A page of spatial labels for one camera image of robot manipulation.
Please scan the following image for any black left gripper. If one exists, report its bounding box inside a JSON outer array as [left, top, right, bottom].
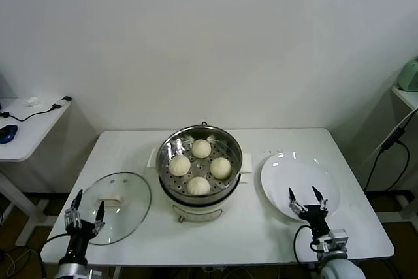
[[63, 189, 106, 260]]

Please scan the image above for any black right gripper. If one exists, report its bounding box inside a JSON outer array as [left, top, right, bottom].
[[287, 186, 330, 237]]

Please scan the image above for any glass lid with cream handle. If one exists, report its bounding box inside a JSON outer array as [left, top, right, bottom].
[[72, 171, 152, 246]]

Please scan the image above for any white steamed baozi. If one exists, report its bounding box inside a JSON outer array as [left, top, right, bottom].
[[186, 176, 211, 197], [191, 139, 212, 159], [209, 157, 233, 180], [169, 155, 191, 177]]

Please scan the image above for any perforated steel steamer basket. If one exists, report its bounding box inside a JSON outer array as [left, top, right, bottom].
[[146, 120, 254, 200]]

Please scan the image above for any white round plate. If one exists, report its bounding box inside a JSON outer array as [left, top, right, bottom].
[[260, 151, 341, 223]]

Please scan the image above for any white side table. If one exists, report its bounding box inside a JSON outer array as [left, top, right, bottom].
[[0, 97, 72, 247]]

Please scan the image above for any black metal base bar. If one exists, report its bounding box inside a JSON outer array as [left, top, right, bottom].
[[364, 189, 416, 202]]

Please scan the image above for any blue computer mouse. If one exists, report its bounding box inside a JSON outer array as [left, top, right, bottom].
[[0, 124, 18, 144]]

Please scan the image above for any white shelf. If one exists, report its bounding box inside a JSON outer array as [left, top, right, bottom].
[[391, 84, 418, 112]]

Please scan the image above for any pale green appliance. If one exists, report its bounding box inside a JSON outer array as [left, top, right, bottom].
[[396, 57, 418, 93]]

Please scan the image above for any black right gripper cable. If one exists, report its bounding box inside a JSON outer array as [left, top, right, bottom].
[[293, 225, 323, 267]]

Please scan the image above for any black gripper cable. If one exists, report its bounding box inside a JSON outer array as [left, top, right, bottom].
[[39, 232, 70, 273], [293, 225, 323, 267]]

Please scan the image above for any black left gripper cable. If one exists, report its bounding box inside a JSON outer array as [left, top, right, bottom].
[[39, 232, 70, 273]]

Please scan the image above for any thin black desk cable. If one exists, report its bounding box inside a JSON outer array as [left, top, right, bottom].
[[0, 104, 62, 122]]

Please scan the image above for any black power cable with adapter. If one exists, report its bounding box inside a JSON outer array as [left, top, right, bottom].
[[363, 127, 411, 192]]

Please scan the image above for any white cord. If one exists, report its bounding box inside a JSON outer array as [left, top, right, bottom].
[[368, 107, 418, 162]]

